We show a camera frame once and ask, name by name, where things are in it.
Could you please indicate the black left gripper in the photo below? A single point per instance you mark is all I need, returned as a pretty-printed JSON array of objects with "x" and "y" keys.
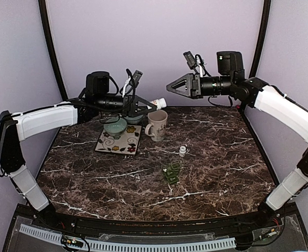
[{"x": 130, "y": 108}]

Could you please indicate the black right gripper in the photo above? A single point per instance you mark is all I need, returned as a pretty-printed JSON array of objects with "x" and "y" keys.
[{"x": 193, "y": 91}]

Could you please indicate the white pill bottle orange label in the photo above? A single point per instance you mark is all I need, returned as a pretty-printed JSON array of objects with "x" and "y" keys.
[{"x": 159, "y": 103}]

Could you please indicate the green weekly pill organizer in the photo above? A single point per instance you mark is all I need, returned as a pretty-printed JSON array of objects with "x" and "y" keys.
[{"x": 171, "y": 172}]

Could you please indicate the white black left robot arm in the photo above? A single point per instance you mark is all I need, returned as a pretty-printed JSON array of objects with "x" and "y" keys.
[{"x": 93, "y": 99}]

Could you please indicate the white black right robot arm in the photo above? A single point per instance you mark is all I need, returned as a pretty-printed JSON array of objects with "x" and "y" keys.
[{"x": 255, "y": 93}]

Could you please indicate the celadon ceramic bowl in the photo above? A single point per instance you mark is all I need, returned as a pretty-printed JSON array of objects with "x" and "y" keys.
[
  {"x": 115, "y": 127},
  {"x": 134, "y": 120}
]

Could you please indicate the beige printed ceramic mug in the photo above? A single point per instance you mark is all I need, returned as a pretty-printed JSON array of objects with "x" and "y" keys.
[{"x": 156, "y": 127}]

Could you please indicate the floral square ceramic plate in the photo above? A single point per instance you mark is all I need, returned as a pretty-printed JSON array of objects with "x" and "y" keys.
[{"x": 126, "y": 144}]

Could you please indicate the small white pill bottle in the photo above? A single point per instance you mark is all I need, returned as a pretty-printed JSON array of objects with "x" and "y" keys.
[{"x": 182, "y": 151}]

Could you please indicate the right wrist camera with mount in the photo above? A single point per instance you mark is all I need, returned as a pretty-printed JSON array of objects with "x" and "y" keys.
[{"x": 196, "y": 63}]

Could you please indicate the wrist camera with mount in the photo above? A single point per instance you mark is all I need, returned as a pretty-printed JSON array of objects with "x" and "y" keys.
[
  {"x": 131, "y": 83},
  {"x": 196, "y": 63}
]

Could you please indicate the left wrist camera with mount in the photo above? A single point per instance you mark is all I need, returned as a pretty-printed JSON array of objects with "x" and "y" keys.
[{"x": 131, "y": 83}]

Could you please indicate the black left frame post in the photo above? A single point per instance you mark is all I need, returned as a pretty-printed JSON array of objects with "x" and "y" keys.
[{"x": 51, "y": 49}]

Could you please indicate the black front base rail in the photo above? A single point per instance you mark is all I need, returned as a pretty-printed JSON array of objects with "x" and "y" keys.
[{"x": 92, "y": 227}]

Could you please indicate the white slotted cable duct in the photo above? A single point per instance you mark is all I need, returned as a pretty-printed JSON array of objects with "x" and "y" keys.
[{"x": 108, "y": 242}]

